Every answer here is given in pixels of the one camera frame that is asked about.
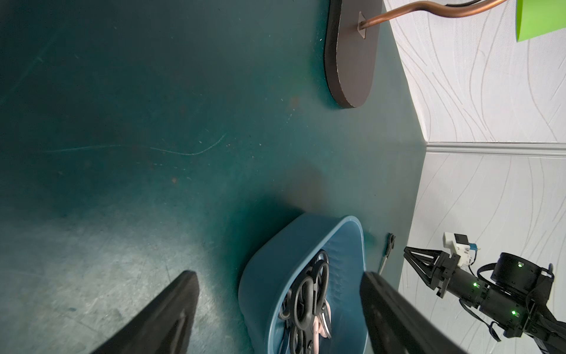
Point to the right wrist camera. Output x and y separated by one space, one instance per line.
458 244

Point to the blue plastic storage box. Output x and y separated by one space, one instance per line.
271 271

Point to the black scissors thin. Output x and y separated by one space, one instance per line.
297 341

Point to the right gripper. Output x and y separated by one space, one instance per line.
441 272

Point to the black scissors large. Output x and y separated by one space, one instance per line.
308 294

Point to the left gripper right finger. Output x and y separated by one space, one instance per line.
394 325

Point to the copper cup holder stand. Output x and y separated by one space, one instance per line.
352 36

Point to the green table mat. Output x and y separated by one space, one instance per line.
140 139

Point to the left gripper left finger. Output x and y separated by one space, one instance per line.
164 325

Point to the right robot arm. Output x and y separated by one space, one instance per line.
512 292

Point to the green plastic goblet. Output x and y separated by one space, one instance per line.
539 17

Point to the small black scissors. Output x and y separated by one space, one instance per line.
389 247

